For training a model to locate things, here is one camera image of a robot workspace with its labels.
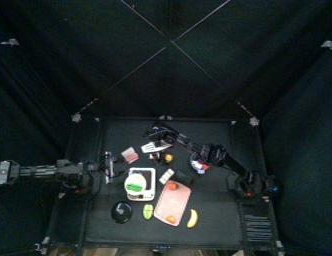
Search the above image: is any white kitchen scale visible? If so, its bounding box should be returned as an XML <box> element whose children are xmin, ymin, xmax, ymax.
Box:
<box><xmin>126</xmin><ymin>167</ymin><xmax>158</xmax><ymax>202</ymax></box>

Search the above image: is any pale blue bowl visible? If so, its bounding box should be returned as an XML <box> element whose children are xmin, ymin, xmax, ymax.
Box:
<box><xmin>189</xmin><ymin>156</ymin><xmax>213</xmax><ymax>175</ymax></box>

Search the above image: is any dark green knife holder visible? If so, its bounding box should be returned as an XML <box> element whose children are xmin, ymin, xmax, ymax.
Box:
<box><xmin>174</xmin><ymin>170</ymin><xmax>196</xmax><ymax>185</ymax></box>

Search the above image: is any white rectangular box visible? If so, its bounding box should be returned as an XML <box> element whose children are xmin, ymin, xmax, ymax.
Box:
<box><xmin>158</xmin><ymin>168</ymin><xmax>177</xmax><ymax>185</ymax></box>

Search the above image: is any white round container green label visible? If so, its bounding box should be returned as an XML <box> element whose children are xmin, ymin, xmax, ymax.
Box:
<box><xmin>124</xmin><ymin>173</ymin><xmax>149</xmax><ymax>195</ymax></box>

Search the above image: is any yellow toy banana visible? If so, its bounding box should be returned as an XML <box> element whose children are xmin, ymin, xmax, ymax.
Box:
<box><xmin>186</xmin><ymin>208</ymin><xmax>200</xmax><ymax>229</ymax></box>

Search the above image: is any black round bowl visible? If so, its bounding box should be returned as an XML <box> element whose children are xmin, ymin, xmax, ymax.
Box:
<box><xmin>110</xmin><ymin>201</ymin><xmax>134</xmax><ymax>224</ymax></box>

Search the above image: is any thin white cord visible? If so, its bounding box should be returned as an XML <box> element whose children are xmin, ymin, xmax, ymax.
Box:
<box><xmin>120</xmin><ymin>0</ymin><xmax>255</xmax><ymax>117</ymax></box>
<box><xmin>77</xmin><ymin>0</ymin><xmax>232</xmax><ymax>114</ymax></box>

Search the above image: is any pink white striped toy block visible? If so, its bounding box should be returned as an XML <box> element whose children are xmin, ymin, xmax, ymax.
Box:
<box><xmin>121</xmin><ymin>146</ymin><xmax>141</xmax><ymax>164</ymax></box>

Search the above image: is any green toy pea pod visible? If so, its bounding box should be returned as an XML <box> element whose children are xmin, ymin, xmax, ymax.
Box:
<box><xmin>142</xmin><ymin>203</ymin><xmax>156</xmax><ymax>221</ymax></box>

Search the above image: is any pink cutting board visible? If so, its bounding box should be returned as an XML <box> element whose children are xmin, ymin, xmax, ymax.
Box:
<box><xmin>153</xmin><ymin>179</ymin><xmax>193</xmax><ymax>228</ymax></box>

